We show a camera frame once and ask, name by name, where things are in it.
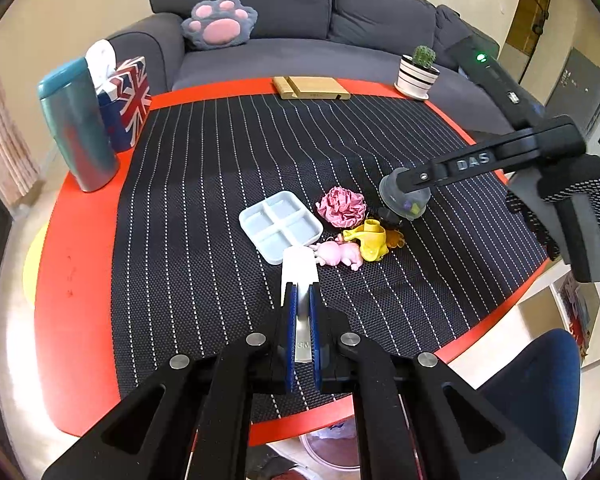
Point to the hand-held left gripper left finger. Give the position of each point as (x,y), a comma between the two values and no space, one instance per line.
(291,325)

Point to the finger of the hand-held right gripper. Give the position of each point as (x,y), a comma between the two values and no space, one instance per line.
(470,164)

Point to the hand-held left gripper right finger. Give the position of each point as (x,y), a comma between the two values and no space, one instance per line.
(316,330)

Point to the white paper strip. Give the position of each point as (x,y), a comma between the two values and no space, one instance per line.
(300,270)

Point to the grey dome capsule toy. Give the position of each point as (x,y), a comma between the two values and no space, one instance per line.
(405,200)

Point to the person's right hand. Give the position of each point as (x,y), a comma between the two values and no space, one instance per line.
(580,180)

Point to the wooden door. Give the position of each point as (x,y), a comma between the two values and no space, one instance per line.
(530,15)

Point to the small green cactus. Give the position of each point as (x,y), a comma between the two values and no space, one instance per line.
(424,55)

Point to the striped white plant pot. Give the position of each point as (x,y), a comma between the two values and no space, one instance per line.
(417,77)

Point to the pink pig toy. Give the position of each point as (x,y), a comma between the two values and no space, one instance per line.
(337,255)

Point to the grey cabinet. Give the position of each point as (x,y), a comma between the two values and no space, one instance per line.
(577,90)

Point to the white pot saucer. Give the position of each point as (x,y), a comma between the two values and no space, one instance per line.
(405,92)

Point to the white compartment tray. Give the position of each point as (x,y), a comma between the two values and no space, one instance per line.
(280,225)

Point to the clear plastic wrapper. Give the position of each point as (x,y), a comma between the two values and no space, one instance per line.
(337,429)

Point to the yellow rubber toy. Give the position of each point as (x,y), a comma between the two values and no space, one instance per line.
(370,242)

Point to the pink crumpled paper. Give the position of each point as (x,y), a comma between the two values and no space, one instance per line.
(341,206)

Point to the wooden phone stand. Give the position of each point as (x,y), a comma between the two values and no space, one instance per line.
(312,87)

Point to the black striped table mat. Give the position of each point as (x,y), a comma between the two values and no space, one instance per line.
(205,170)

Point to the dark grey sofa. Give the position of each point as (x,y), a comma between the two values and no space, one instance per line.
(290,5)

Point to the blue chair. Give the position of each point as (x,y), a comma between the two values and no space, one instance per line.
(535,390)

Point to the yellow stool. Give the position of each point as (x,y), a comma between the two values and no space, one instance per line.
(32,265)

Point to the flag print tissue box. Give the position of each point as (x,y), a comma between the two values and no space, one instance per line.
(127,105)

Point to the paw shaped cushion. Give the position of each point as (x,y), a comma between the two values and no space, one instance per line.
(220,22)

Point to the teal tumbler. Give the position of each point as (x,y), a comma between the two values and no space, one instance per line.
(77,125)

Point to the white tissue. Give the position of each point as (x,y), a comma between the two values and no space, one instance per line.
(100,62)

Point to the beige curtain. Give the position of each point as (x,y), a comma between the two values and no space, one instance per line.
(5,135)

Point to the colourful wall poster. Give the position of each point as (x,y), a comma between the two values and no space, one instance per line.
(575,315)

